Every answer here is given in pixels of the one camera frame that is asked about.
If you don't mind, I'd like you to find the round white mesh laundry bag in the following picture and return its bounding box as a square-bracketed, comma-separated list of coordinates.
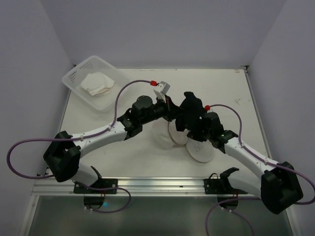
[152, 119, 214, 163]

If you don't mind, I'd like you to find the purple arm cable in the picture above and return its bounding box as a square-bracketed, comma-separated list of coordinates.
[204, 104, 315, 236]
[6, 79, 158, 178]

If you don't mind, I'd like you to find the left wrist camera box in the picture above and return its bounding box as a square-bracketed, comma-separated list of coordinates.
[154, 81, 170, 102]

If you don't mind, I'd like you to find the white bra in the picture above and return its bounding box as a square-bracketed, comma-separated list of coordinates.
[78, 72, 115, 96]

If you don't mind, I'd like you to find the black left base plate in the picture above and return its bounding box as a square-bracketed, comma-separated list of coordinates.
[73, 178, 118, 194]

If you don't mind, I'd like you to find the white plastic basket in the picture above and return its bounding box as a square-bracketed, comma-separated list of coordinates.
[62, 56, 130, 112]

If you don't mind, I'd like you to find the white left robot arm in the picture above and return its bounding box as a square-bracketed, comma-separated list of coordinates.
[43, 95, 184, 187]

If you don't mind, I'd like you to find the black garment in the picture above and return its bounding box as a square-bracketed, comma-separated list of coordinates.
[175, 91, 206, 132]

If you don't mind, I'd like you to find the aluminium mounting rail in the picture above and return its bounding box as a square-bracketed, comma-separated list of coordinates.
[31, 176, 261, 197]

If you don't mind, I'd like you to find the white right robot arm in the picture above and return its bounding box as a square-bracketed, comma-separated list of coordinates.
[184, 112, 303, 214]

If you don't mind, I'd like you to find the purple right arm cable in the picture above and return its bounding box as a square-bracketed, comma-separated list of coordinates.
[204, 104, 315, 236]

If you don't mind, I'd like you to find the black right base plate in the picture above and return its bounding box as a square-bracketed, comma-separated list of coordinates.
[203, 178, 247, 194]

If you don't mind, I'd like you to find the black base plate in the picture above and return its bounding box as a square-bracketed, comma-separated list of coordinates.
[203, 178, 247, 194]
[73, 178, 118, 194]

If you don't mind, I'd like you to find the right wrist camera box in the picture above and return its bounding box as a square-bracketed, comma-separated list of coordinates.
[204, 105, 214, 113]

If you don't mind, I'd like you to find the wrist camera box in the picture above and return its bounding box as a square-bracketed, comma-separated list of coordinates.
[204, 105, 214, 113]
[154, 81, 170, 102]

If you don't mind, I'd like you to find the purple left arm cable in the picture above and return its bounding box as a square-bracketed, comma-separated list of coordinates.
[6, 79, 158, 178]

